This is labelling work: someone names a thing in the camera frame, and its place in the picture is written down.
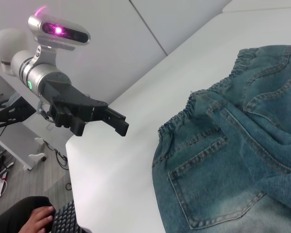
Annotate white wheeled desk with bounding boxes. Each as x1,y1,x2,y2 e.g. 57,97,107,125
0,72,50,172

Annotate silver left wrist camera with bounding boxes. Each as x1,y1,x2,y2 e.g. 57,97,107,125
28,6,91,67

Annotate person's bare hand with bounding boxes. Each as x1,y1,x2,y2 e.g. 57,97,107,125
29,205,56,233

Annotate white red stand foot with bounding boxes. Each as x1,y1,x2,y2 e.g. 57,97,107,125
0,162,15,198

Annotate blue denim shorts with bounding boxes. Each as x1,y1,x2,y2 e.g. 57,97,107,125
151,44,291,233

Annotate black computer keyboard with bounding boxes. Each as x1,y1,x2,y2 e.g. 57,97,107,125
50,200,85,233

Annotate black metal bracket stand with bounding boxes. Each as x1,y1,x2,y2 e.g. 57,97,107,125
0,95,37,132

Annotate person's black trouser leg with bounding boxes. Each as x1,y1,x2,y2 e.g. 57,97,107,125
0,196,53,233

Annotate black floor cables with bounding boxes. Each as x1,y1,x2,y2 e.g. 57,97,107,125
46,142,72,192

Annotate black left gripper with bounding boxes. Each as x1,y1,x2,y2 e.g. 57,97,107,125
38,79,130,137

